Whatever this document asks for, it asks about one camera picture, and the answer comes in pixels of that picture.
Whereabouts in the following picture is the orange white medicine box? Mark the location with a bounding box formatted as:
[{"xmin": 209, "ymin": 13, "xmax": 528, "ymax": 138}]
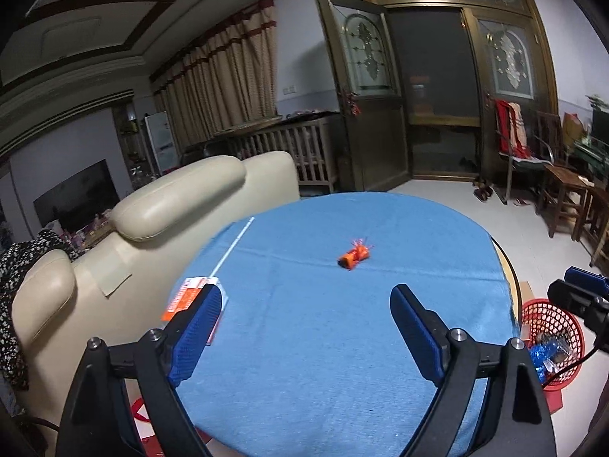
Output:
[{"xmin": 161, "ymin": 276, "xmax": 228, "ymax": 345}]

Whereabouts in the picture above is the red plastic mesh basket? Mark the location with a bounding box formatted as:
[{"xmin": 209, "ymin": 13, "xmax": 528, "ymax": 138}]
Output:
[{"xmin": 521, "ymin": 299, "xmax": 586, "ymax": 392}]

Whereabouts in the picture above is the cardboard sheet on floor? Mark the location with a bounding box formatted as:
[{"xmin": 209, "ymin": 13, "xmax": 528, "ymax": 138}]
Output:
[{"xmin": 519, "ymin": 281, "xmax": 535, "ymax": 303}]

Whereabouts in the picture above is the blue crumpled foil wrapper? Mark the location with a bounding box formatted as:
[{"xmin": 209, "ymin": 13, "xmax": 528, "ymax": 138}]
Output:
[{"xmin": 528, "ymin": 339, "xmax": 563, "ymax": 384}]

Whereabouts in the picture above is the beige leather sofa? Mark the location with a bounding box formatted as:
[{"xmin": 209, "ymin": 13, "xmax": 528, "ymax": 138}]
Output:
[{"xmin": 18, "ymin": 151, "xmax": 299, "ymax": 423}]

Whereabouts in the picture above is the orange candy wrapper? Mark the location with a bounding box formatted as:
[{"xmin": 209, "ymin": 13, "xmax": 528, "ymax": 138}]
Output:
[{"xmin": 338, "ymin": 238, "xmax": 371, "ymax": 270}]

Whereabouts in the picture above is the white thin stick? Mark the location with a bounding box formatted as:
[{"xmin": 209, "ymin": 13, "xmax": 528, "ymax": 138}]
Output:
[{"xmin": 207, "ymin": 217, "xmax": 255, "ymax": 281}]

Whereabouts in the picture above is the blue table cloth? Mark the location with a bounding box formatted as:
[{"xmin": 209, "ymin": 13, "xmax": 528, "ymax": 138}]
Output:
[{"xmin": 177, "ymin": 193, "xmax": 517, "ymax": 456}]

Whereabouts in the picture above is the pair of slippers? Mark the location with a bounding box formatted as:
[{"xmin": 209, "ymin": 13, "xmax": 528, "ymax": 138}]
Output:
[{"xmin": 474, "ymin": 185, "xmax": 493, "ymax": 202}]

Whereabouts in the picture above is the chair with red clothes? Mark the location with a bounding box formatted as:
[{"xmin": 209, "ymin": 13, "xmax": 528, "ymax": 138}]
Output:
[{"xmin": 494, "ymin": 99, "xmax": 555, "ymax": 205}]

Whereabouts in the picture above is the flat screen television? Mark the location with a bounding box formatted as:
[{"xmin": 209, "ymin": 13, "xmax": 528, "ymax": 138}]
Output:
[{"xmin": 34, "ymin": 160, "xmax": 119, "ymax": 233}]

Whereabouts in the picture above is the black white patterned cloth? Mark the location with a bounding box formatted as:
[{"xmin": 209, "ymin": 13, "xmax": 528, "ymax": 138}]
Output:
[{"xmin": 1, "ymin": 229, "xmax": 80, "ymax": 391}]

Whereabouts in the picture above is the wooden slatted crib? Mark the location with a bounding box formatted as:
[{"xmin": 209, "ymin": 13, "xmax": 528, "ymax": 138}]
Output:
[{"xmin": 216, "ymin": 112, "xmax": 342, "ymax": 193}]

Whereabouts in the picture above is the beige curtain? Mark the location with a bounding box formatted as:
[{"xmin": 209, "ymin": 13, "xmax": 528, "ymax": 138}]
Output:
[{"xmin": 150, "ymin": 0, "xmax": 277, "ymax": 150}]

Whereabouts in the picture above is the wooden glass door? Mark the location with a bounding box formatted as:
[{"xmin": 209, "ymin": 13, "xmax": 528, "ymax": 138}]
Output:
[{"xmin": 316, "ymin": 0, "xmax": 410, "ymax": 191}]

